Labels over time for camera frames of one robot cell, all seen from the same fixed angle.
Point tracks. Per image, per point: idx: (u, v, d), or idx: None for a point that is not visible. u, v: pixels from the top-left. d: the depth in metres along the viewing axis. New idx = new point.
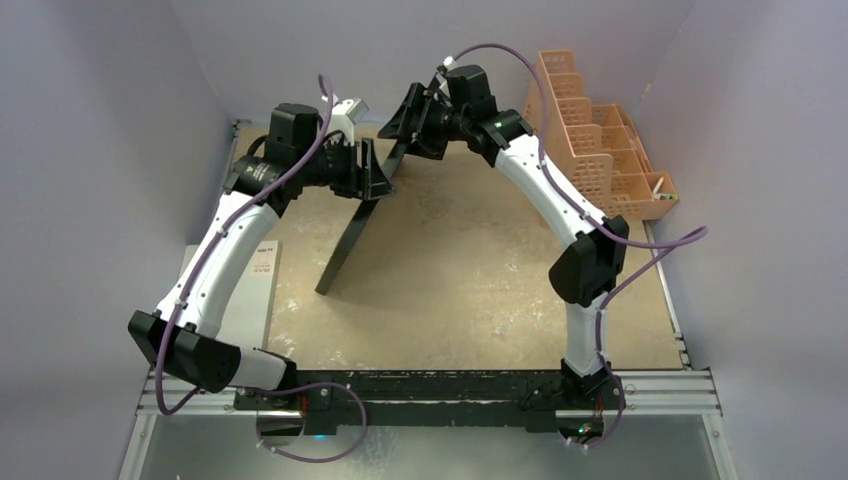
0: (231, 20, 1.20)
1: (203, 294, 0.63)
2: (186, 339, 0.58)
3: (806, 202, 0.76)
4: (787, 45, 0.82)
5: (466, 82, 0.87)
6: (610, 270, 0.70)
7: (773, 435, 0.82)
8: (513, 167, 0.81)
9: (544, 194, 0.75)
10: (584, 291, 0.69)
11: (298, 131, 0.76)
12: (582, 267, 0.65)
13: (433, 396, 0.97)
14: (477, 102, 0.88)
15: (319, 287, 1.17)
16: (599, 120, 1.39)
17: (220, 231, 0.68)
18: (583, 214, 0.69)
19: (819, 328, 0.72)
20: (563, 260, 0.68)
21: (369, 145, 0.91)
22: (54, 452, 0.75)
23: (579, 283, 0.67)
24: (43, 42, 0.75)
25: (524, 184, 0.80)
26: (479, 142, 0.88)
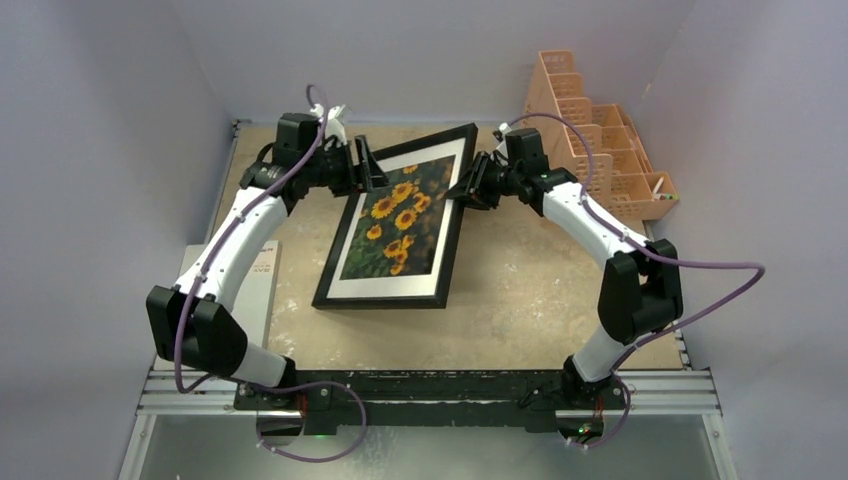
0: (231, 20, 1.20)
1: (222, 270, 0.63)
2: (206, 307, 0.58)
3: (807, 202, 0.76)
4: (787, 45, 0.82)
5: (519, 140, 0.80)
6: (668, 303, 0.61)
7: (774, 434, 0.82)
8: (553, 203, 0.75)
9: (580, 222, 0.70)
10: (634, 323, 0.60)
11: (302, 137, 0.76)
12: (625, 285, 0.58)
13: (433, 396, 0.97)
14: (530, 158, 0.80)
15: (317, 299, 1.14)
16: (599, 120, 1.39)
17: (239, 215, 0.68)
18: (622, 236, 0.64)
19: (819, 328, 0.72)
20: (606, 285, 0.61)
21: (362, 142, 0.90)
22: (53, 451, 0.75)
23: (625, 309, 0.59)
24: (42, 41, 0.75)
25: (569, 225, 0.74)
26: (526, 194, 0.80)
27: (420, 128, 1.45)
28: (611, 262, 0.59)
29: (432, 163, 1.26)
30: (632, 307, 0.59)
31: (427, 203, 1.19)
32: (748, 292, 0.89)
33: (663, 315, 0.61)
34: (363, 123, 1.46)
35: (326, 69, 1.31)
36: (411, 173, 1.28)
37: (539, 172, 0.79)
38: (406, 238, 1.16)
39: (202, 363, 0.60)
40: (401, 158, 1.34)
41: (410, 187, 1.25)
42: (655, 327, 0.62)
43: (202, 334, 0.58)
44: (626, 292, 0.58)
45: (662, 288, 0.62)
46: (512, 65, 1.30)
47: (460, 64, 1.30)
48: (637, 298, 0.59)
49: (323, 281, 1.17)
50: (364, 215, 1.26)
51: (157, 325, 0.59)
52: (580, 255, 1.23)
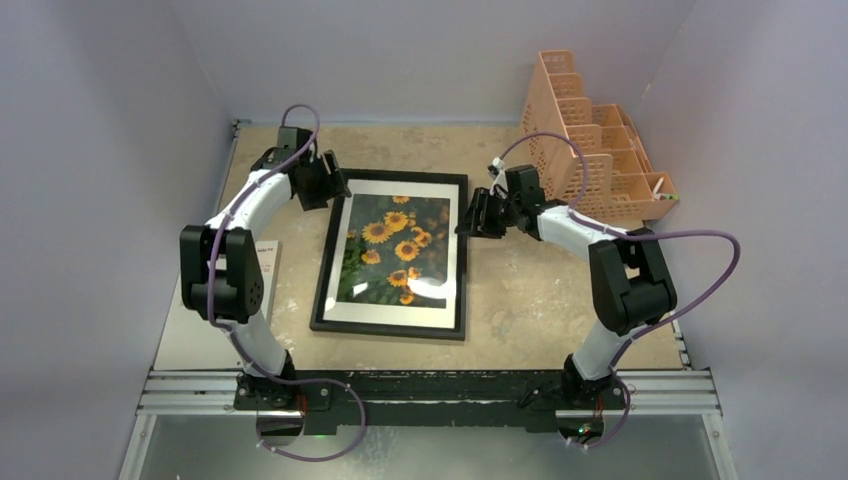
0: (232, 19, 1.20)
1: (246, 216, 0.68)
2: (236, 237, 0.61)
3: (809, 202, 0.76)
4: (787, 45, 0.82)
5: (517, 174, 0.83)
6: (659, 288, 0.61)
7: (775, 435, 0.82)
8: (545, 222, 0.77)
9: (568, 230, 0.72)
10: (624, 306, 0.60)
11: (300, 138, 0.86)
12: (608, 264, 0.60)
13: (433, 396, 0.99)
14: (527, 191, 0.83)
15: (314, 325, 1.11)
16: (598, 120, 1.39)
17: (256, 182, 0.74)
18: (604, 228, 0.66)
19: (820, 327, 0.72)
20: (591, 272, 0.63)
21: (332, 154, 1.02)
22: (52, 450, 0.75)
23: (612, 290, 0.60)
24: (43, 40, 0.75)
25: (565, 241, 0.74)
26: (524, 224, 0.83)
27: (419, 128, 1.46)
28: (593, 244, 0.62)
29: (425, 200, 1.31)
30: (618, 287, 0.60)
31: (428, 238, 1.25)
32: (749, 292, 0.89)
33: (656, 302, 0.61)
34: (363, 123, 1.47)
35: (326, 68, 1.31)
36: (401, 204, 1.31)
37: (535, 203, 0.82)
38: (411, 269, 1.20)
39: (232, 298, 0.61)
40: (381, 185, 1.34)
41: (405, 218, 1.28)
42: (650, 313, 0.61)
43: (233, 262, 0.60)
44: (611, 267, 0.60)
45: (650, 275, 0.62)
46: (512, 65, 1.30)
47: (461, 64, 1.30)
48: (623, 277, 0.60)
49: (319, 301, 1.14)
50: (354, 239, 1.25)
51: (189, 263, 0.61)
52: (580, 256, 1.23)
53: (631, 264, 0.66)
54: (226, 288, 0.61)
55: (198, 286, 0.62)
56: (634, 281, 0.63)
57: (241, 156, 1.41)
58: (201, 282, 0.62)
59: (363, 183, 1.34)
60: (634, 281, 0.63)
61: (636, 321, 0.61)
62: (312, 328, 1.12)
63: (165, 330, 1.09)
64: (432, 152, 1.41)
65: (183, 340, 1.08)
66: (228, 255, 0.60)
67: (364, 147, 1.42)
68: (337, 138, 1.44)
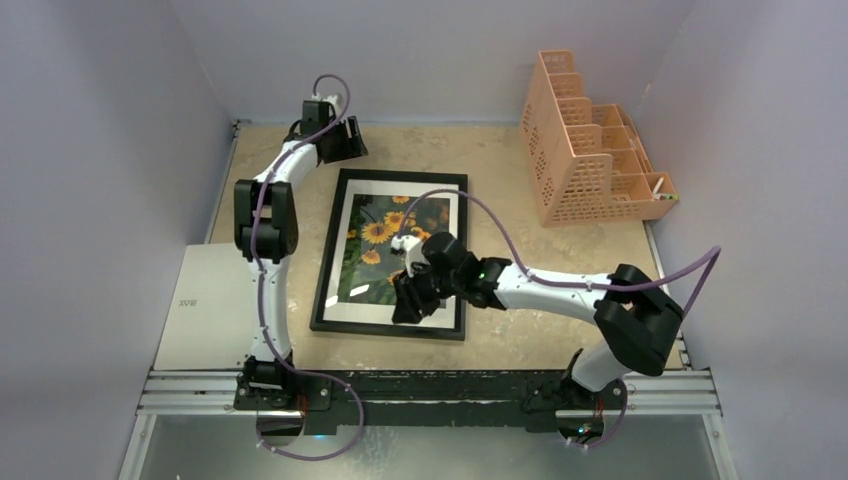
0: (232, 20, 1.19)
1: (285, 174, 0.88)
2: (279, 188, 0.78)
3: (809, 203, 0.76)
4: (786, 46, 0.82)
5: (444, 251, 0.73)
6: (668, 313, 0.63)
7: (777, 438, 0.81)
8: (507, 295, 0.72)
9: (542, 296, 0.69)
10: (657, 355, 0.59)
11: (321, 114, 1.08)
12: (625, 327, 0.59)
13: (433, 396, 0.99)
14: (462, 263, 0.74)
15: (314, 325, 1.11)
16: (598, 120, 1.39)
17: (290, 148, 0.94)
18: (589, 286, 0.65)
19: (821, 328, 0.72)
20: (607, 338, 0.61)
21: (355, 120, 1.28)
22: (52, 451, 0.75)
23: (641, 346, 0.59)
24: (44, 41, 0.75)
25: (535, 303, 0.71)
26: (480, 299, 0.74)
27: (419, 128, 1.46)
28: (602, 316, 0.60)
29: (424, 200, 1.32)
30: (644, 339, 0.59)
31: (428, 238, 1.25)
32: (749, 292, 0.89)
33: (672, 330, 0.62)
34: (363, 123, 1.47)
35: (326, 69, 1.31)
36: (401, 203, 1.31)
37: (475, 274, 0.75)
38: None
39: (277, 237, 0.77)
40: (378, 185, 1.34)
41: (405, 219, 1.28)
42: (673, 340, 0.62)
43: (278, 206, 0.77)
44: (630, 327, 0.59)
45: (651, 304, 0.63)
46: (512, 65, 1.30)
47: (461, 64, 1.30)
48: (642, 328, 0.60)
49: (319, 301, 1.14)
50: (355, 238, 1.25)
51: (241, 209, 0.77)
52: (579, 256, 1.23)
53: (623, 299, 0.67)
54: (269, 231, 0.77)
55: (247, 228, 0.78)
56: (639, 317, 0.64)
57: (241, 156, 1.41)
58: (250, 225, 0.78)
59: (362, 183, 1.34)
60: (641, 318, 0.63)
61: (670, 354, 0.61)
62: (312, 328, 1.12)
63: (164, 330, 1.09)
64: (432, 152, 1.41)
65: (183, 340, 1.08)
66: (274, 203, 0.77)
67: None
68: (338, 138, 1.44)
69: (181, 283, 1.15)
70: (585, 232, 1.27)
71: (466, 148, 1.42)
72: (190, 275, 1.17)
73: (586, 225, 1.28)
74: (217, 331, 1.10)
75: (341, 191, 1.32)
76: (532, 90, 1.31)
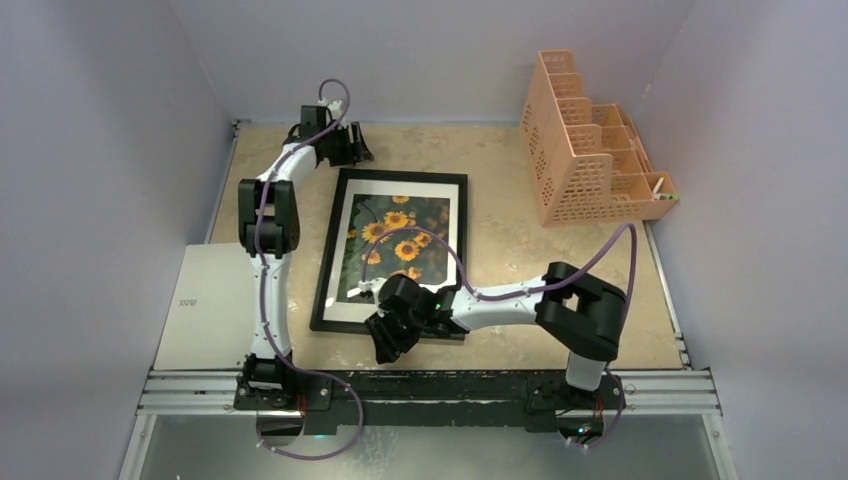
0: (232, 19, 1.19)
1: (287, 173, 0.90)
2: (282, 186, 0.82)
3: (809, 203, 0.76)
4: (786, 45, 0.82)
5: (396, 296, 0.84)
6: (608, 297, 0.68)
7: (776, 438, 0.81)
8: (463, 317, 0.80)
9: (489, 309, 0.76)
10: (608, 341, 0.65)
11: (320, 118, 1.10)
12: (568, 324, 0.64)
13: (433, 396, 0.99)
14: (417, 300, 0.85)
15: (312, 325, 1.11)
16: (598, 120, 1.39)
17: (291, 149, 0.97)
18: (526, 292, 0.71)
19: (821, 329, 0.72)
20: (557, 337, 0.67)
21: (358, 125, 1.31)
22: (52, 452, 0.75)
23: (587, 336, 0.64)
24: (43, 41, 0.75)
25: (489, 320, 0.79)
26: (441, 331, 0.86)
27: (419, 128, 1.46)
28: (544, 319, 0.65)
29: (424, 200, 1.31)
30: (588, 330, 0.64)
31: (428, 238, 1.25)
32: (749, 292, 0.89)
33: (617, 313, 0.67)
34: (363, 123, 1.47)
35: (326, 68, 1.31)
36: (401, 203, 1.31)
37: (434, 306, 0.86)
38: (411, 269, 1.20)
39: (279, 234, 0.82)
40: (377, 184, 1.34)
41: (405, 218, 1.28)
42: (620, 323, 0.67)
43: (280, 205, 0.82)
44: (573, 322, 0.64)
45: (590, 293, 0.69)
46: (512, 65, 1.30)
47: (460, 64, 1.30)
48: (584, 320, 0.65)
49: (319, 301, 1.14)
50: (354, 239, 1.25)
51: (246, 206, 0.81)
52: (580, 255, 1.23)
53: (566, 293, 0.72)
54: (271, 228, 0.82)
55: (251, 225, 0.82)
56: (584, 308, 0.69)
57: (241, 156, 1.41)
58: (254, 222, 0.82)
59: (361, 183, 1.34)
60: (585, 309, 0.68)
61: (619, 336, 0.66)
62: (311, 329, 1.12)
63: (164, 330, 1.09)
64: (432, 152, 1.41)
65: (184, 340, 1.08)
66: (276, 201, 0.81)
67: None
68: None
69: (181, 283, 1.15)
70: (584, 232, 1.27)
71: (466, 148, 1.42)
72: (190, 275, 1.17)
73: (586, 225, 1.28)
74: (217, 331, 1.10)
75: (341, 190, 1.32)
76: (532, 89, 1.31)
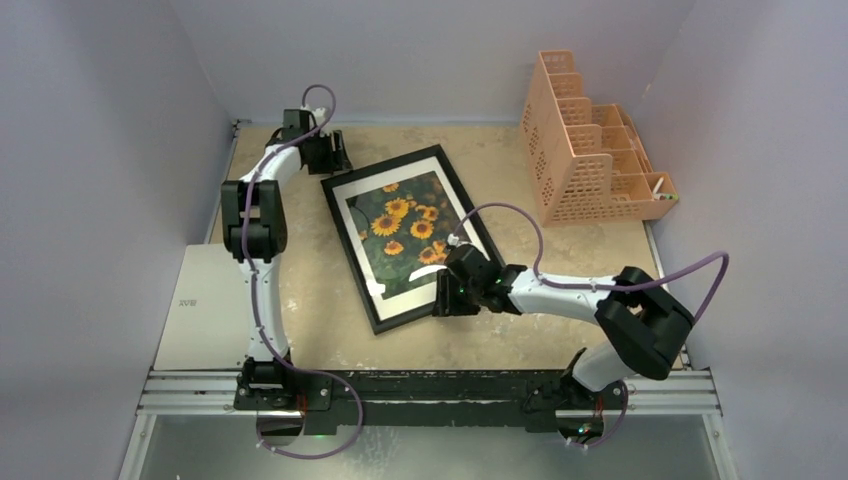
0: (233, 20, 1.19)
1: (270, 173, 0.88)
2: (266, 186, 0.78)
3: (809, 204, 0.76)
4: (786, 46, 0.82)
5: (460, 261, 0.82)
6: (676, 316, 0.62)
7: (776, 438, 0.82)
8: (520, 296, 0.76)
9: (551, 297, 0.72)
10: (661, 357, 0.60)
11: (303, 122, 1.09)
12: (626, 325, 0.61)
13: (432, 396, 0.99)
14: (480, 271, 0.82)
15: (375, 330, 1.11)
16: (598, 120, 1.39)
17: (273, 150, 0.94)
18: (594, 286, 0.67)
19: (822, 329, 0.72)
20: (611, 340, 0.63)
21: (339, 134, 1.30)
22: (53, 452, 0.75)
23: (641, 345, 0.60)
24: (42, 42, 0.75)
25: (547, 307, 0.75)
26: (496, 304, 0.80)
27: (419, 128, 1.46)
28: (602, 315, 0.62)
29: (413, 180, 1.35)
30: (646, 340, 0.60)
31: (435, 211, 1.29)
32: (749, 293, 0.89)
33: (680, 334, 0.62)
34: (363, 123, 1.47)
35: (326, 68, 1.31)
36: (393, 192, 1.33)
37: (494, 280, 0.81)
38: (435, 243, 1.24)
39: (266, 236, 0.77)
40: (369, 182, 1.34)
41: (404, 203, 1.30)
42: (680, 345, 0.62)
43: (264, 205, 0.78)
44: (632, 326, 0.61)
45: (658, 308, 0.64)
46: (512, 65, 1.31)
47: (461, 64, 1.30)
48: (644, 328, 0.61)
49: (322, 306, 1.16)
50: (367, 239, 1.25)
51: (228, 210, 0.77)
52: (580, 256, 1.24)
53: (631, 303, 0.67)
54: (258, 230, 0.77)
55: (236, 229, 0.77)
56: (647, 321, 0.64)
57: (241, 156, 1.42)
58: (239, 226, 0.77)
59: (351, 186, 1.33)
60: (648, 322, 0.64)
61: (675, 358, 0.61)
62: (374, 333, 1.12)
63: (164, 330, 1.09)
64: None
65: (183, 340, 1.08)
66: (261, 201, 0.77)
67: (364, 147, 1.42)
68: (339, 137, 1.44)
69: (181, 283, 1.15)
70: (584, 232, 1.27)
71: (466, 147, 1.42)
72: (189, 275, 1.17)
73: (586, 225, 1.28)
74: (217, 331, 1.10)
75: (333, 201, 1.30)
76: (532, 89, 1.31)
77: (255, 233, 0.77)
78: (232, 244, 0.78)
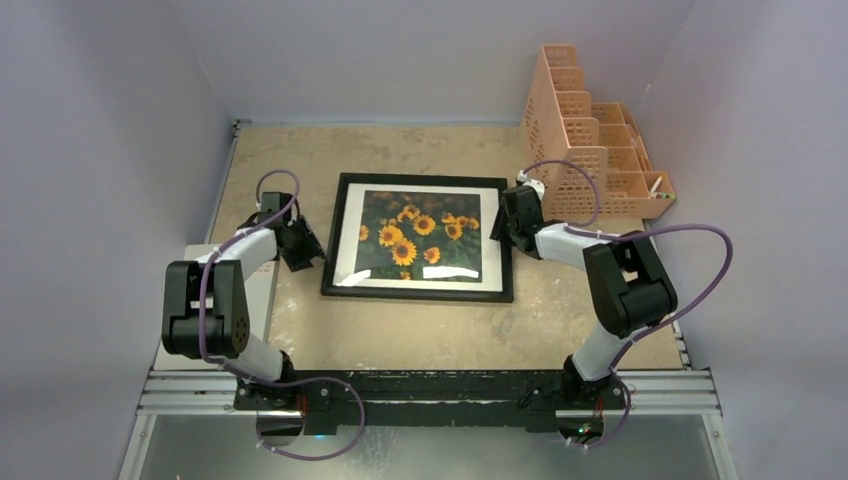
0: (233, 21, 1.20)
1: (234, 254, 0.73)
2: (223, 268, 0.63)
3: (808, 204, 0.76)
4: (786, 46, 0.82)
5: (514, 196, 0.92)
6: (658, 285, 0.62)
7: (776, 439, 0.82)
8: (545, 238, 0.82)
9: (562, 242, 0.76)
10: (625, 308, 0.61)
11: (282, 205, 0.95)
12: (603, 267, 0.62)
13: (433, 396, 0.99)
14: (524, 212, 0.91)
15: (507, 296, 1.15)
16: (601, 117, 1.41)
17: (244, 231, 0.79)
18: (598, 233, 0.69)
19: (823, 330, 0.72)
20: (588, 275, 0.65)
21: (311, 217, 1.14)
22: (54, 452, 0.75)
23: (610, 286, 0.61)
24: (44, 43, 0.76)
25: (561, 253, 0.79)
26: (524, 244, 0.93)
27: (419, 128, 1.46)
28: (586, 249, 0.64)
29: (386, 180, 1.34)
30: (617, 285, 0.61)
31: (415, 207, 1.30)
32: (748, 292, 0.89)
33: (656, 302, 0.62)
34: (363, 122, 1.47)
35: (327, 69, 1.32)
36: (367, 237, 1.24)
37: (533, 224, 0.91)
38: (447, 215, 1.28)
39: (217, 333, 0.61)
40: (345, 247, 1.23)
41: (393, 228, 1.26)
42: (651, 311, 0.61)
43: (218, 293, 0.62)
44: (609, 267, 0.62)
45: (646, 274, 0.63)
46: (512, 65, 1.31)
47: (461, 65, 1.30)
48: (619, 273, 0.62)
49: (322, 307, 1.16)
50: (413, 275, 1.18)
51: (176, 297, 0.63)
52: None
53: (627, 268, 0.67)
54: (211, 326, 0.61)
55: (181, 323, 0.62)
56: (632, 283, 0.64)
57: (241, 156, 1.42)
58: (185, 320, 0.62)
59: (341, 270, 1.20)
60: (631, 283, 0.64)
61: (640, 318, 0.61)
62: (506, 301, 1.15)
63: None
64: (432, 152, 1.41)
65: None
66: (218, 285, 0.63)
67: (364, 147, 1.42)
68: (339, 137, 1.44)
69: None
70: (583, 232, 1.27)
71: (467, 148, 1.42)
72: None
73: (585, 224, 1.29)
74: None
75: (336, 296, 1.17)
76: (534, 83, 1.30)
77: (206, 329, 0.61)
78: (174, 345, 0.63)
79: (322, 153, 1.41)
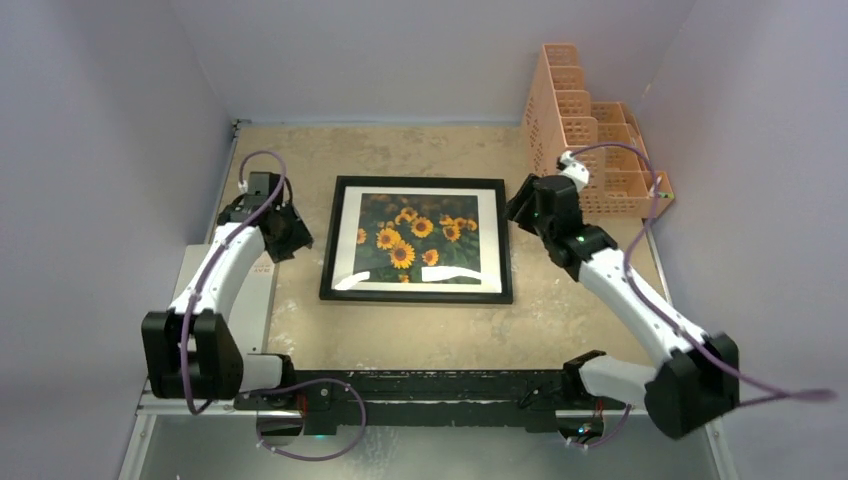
0: (233, 20, 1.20)
1: (215, 289, 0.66)
2: (204, 324, 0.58)
3: (808, 203, 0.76)
4: (787, 44, 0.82)
5: (552, 194, 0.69)
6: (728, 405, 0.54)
7: (775, 438, 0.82)
8: (594, 274, 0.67)
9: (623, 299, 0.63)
10: (684, 426, 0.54)
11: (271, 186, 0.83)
12: (681, 388, 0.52)
13: (433, 396, 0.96)
14: (564, 216, 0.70)
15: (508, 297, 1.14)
16: (602, 116, 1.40)
17: (223, 243, 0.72)
18: (678, 330, 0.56)
19: (822, 329, 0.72)
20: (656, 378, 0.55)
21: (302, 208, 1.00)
22: (54, 452, 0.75)
23: (681, 408, 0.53)
24: (45, 41, 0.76)
25: (612, 301, 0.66)
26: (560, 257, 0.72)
27: (419, 128, 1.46)
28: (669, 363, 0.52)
29: (385, 179, 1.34)
30: (686, 407, 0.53)
31: (411, 210, 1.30)
32: (749, 292, 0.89)
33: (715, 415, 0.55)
34: (363, 122, 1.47)
35: (326, 69, 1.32)
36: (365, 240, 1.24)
37: (573, 233, 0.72)
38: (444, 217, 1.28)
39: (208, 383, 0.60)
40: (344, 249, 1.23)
41: (392, 230, 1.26)
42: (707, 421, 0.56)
43: (203, 350, 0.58)
44: (687, 389, 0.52)
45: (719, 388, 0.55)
46: (512, 65, 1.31)
47: (461, 64, 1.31)
48: (694, 396, 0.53)
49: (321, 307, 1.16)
50: (412, 279, 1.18)
51: (157, 351, 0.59)
52: None
53: None
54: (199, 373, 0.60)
55: (170, 375, 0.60)
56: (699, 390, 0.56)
57: (241, 156, 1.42)
58: (173, 371, 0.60)
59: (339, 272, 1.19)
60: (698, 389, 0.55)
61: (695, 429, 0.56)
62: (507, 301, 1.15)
63: None
64: (432, 152, 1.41)
65: None
66: (199, 345, 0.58)
67: (364, 147, 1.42)
68: (339, 137, 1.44)
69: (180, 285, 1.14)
70: None
71: (467, 148, 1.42)
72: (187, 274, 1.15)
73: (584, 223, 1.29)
74: None
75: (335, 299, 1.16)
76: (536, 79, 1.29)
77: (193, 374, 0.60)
78: (163, 389, 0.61)
79: (322, 153, 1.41)
